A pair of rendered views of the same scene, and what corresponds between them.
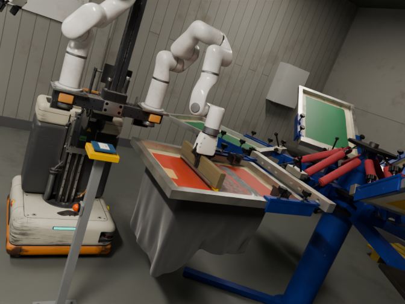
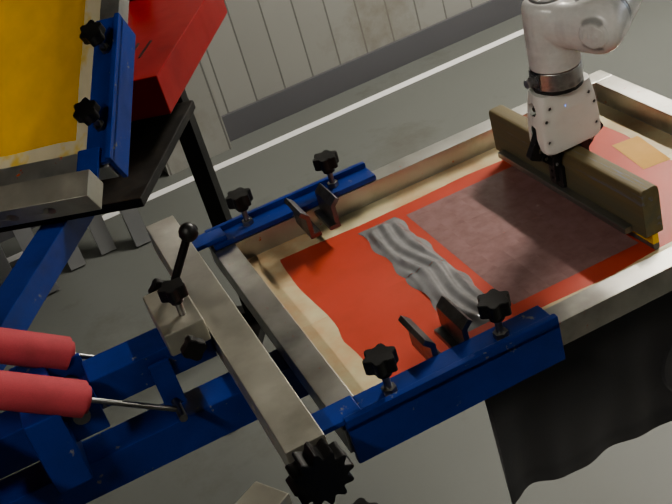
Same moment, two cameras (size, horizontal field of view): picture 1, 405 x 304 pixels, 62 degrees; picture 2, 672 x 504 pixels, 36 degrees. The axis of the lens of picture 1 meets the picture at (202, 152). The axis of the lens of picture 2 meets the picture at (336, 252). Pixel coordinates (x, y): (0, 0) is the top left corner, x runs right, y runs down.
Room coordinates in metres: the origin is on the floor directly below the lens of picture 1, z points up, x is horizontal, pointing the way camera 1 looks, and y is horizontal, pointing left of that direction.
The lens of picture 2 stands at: (3.01, 0.05, 1.81)
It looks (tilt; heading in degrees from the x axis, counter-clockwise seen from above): 30 degrees down; 198
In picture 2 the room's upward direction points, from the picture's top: 17 degrees counter-clockwise
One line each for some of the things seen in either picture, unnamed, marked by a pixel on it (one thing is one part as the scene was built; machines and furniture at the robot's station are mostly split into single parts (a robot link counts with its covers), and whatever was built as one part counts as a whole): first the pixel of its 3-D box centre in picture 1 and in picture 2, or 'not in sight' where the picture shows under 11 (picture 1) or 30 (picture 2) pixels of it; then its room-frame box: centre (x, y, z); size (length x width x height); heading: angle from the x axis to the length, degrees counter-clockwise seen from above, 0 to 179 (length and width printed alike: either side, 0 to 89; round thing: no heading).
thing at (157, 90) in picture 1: (155, 93); not in sight; (1.84, 0.35, 1.21); 0.16 x 0.13 x 0.15; 34
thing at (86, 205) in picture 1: (78, 239); not in sight; (1.43, 0.42, 0.48); 0.22 x 0.22 x 0.96; 32
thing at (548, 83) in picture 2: (211, 131); (552, 73); (1.57, -0.01, 1.18); 0.09 x 0.07 x 0.03; 122
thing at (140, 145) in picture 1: (219, 174); (500, 223); (1.63, -0.12, 0.97); 0.79 x 0.58 x 0.04; 122
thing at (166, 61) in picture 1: (166, 66); not in sight; (1.83, 0.34, 1.37); 0.13 x 0.10 x 0.16; 140
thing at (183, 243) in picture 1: (213, 236); not in sight; (1.42, -0.18, 0.74); 0.46 x 0.04 x 0.42; 122
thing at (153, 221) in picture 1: (152, 210); not in sight; (1.47, 0.13, 0.74); 0.45 x 0.03 x 0.43; 32
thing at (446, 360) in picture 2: (230, 158); (450, 379); (1.99, -0.18, 0.97); 0.30 x 0.05 x 0.07; 122
